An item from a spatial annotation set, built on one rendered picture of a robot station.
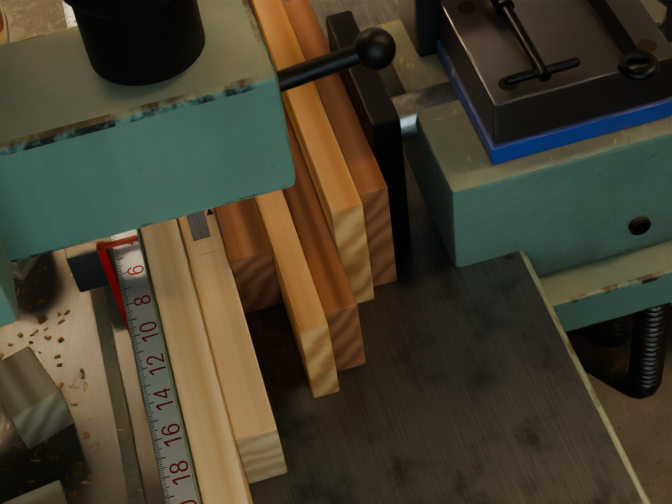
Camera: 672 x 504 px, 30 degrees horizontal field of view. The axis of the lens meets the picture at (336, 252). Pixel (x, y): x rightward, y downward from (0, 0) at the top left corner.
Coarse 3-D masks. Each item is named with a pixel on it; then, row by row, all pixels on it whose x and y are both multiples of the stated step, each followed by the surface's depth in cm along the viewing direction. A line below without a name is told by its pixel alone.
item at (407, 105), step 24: (336, 24) 66; (336, 48) 66; (360, 72) 64; (360, 96) 63; (384, 96) 62; (408, 96) 67; (432, 96) 67; (456, 96) 67; (360, 120) 64; (384, 120) 61; (408, 120) 66; (384, 144) 62; (384, 168) 63; (408, 216) 67
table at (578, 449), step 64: (320, 0) 83; (384, 0) 82; (448, 256) 68; (640, 256) 70; (256, 320) 66; (384, 320) 65; (448, 320) 65; (512, 320) 64; (576, 320) 70; (384, 384) 63; (448, 384) 62; (512, 384) 62; (576, 384) 62; (320, 448) 61; (384, 448) 60; (448, 448) 60; (512, 448) 60; (576, 448) 59
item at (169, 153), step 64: (0, 64) 55; (64, 64) 55; (192, 64) 54; (256, 64) 54; (0, 128) 53; (64, 128) 52; (128, 128) 53; (192, 128) 54; (256, 128) 55; (0, 192) 54; (64, 192) 55; (128, 192) 56; (192, 192) 57; (256, 192) 58
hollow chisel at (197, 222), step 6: (186, 216) 62; (192, 216) 62; (198, 216) 62; (204, 216) 62; (192, 222) 62; (198, 222) 63; (204, 222) 63; (192, 228) 63; (198, 228) 63; (204, 228) 63; (192, 234) 63; (198, 234) 63; (204, 234) 63
